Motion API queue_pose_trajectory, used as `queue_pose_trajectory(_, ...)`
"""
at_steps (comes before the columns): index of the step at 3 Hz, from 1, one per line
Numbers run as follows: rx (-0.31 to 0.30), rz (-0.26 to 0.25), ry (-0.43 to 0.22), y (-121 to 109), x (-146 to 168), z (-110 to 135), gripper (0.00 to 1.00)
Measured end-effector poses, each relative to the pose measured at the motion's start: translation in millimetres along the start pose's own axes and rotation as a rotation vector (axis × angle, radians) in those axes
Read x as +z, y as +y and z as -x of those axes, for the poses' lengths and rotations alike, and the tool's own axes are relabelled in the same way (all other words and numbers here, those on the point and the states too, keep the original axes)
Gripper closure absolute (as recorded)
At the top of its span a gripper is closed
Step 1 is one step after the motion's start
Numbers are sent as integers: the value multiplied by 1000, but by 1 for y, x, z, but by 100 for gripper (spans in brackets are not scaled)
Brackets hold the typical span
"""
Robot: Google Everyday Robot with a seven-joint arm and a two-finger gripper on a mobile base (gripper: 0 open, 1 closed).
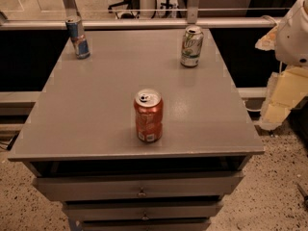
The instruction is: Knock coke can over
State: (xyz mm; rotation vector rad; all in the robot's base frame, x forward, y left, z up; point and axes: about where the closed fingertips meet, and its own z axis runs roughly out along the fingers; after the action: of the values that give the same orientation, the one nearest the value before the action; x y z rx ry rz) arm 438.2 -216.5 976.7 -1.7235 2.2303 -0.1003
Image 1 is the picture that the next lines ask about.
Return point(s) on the grey drawer cabinet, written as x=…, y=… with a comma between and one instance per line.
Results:
x=131, y=140

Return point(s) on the blue red bull can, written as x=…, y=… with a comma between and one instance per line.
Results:
x=77, y=35

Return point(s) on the middle grey drawer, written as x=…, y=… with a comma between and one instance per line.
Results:
x=143, y=210

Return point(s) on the orange coke can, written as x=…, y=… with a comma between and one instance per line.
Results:
x=149, y=105

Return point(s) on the green white soda can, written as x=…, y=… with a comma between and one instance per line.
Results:
x=191, y=46

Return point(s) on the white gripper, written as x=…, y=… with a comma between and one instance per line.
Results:
x=294, y=38

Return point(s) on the bottom grey drawer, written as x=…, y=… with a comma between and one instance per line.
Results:
x=148, y=225

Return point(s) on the top grey drawer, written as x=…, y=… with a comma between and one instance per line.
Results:
x=138, y=186

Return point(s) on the metal railing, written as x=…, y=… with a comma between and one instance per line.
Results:
x=70, y=8

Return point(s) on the grey drawer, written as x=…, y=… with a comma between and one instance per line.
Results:
x=148, y=225
x=138, y=186
x=143, y=210

